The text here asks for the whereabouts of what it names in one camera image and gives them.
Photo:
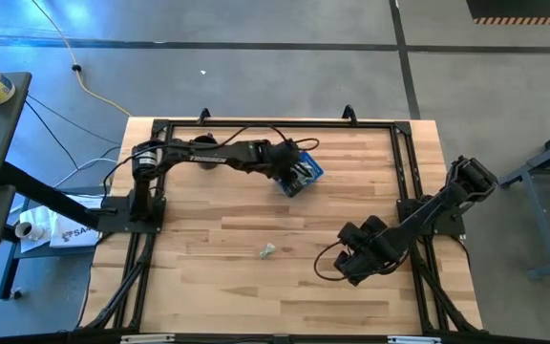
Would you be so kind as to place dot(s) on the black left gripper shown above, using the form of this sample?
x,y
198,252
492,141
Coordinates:
x,y
284,155

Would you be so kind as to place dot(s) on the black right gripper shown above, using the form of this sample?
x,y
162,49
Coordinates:
x,y
377,255

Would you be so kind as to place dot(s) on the blue plastic basket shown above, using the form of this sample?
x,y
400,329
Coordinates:
x,y
315,169

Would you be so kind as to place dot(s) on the green bills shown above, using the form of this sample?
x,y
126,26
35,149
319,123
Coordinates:
x,y
267,251

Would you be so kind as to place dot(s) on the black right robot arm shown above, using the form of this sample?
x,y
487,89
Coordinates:
x,y
428,210

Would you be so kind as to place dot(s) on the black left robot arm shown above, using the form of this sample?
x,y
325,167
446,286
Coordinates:
x,y
208,157

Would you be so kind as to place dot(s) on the black cylindrical container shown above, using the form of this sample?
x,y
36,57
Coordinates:
x,y
205,139

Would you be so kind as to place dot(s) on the blue-grey metal cart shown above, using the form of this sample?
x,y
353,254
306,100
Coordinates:
x,y
539,220

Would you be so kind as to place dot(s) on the white printed bag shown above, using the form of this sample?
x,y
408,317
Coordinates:
x,y
74,234

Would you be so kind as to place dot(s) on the black desk support beam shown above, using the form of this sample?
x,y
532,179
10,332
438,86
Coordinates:
x,y
50,196

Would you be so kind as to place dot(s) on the white plastic sheet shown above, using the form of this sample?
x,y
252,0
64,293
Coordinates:
x,y
41,215

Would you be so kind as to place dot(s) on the white pipe fitting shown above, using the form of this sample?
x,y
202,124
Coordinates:
x,y
29,230

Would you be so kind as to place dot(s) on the black hazard-striped mat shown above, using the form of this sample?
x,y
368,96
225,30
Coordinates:
x,y
523,8

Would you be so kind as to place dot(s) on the white metal bracket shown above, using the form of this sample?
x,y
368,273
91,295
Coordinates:
x,y
146,338
413,339

